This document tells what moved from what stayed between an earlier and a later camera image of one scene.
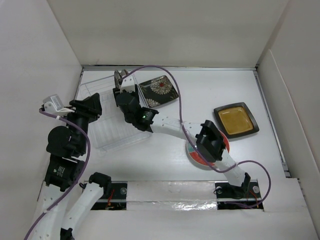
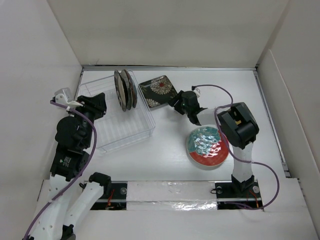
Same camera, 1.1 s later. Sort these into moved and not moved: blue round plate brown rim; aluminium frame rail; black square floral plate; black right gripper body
Moved: blue round plate brown rim; black right gripper body
Not moved: aluminium frame rail; black square floral plate
